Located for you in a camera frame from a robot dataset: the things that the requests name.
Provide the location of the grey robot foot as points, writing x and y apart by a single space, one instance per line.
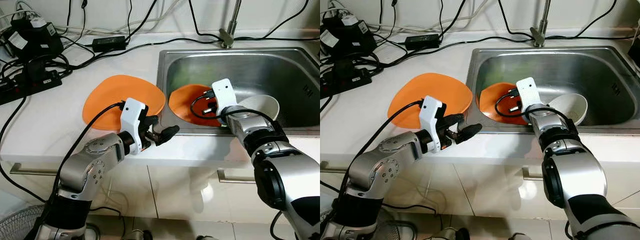
450 234
521 236
137 235
207 237

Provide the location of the grey left robot foot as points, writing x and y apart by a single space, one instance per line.
137 235
450 234

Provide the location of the flat black power adapter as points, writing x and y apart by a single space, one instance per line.
422 41
109 43

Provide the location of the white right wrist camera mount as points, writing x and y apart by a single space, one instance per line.
225 92
527 90

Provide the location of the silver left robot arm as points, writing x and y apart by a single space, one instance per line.
85 165
380 165

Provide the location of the white ceramic bowl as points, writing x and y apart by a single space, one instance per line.
572 102
265 102

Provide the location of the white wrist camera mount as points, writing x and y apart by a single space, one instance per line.
132 112
431 112
225 92
527 90

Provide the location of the grey right robot foot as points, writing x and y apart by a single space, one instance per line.
207 237
521 236

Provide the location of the metal faucet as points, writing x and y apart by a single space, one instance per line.
539 36
228 37

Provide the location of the black power strip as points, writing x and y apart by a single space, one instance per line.
347 82
22 89

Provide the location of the orange plastic plate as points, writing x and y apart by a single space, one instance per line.
415 95
110 95

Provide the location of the orange plastic bowl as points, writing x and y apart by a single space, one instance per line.
182 102
490 100

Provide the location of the stainless steel sink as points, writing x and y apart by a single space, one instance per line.
260 70
590 67

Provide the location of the black battery charger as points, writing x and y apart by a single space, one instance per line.
350 36
37 40

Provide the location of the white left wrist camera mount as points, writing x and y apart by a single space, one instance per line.
132 112
431 112

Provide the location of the black plug adapter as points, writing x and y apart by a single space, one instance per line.
346 68
37 71

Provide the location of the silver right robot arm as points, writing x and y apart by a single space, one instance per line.
575 170
285 175

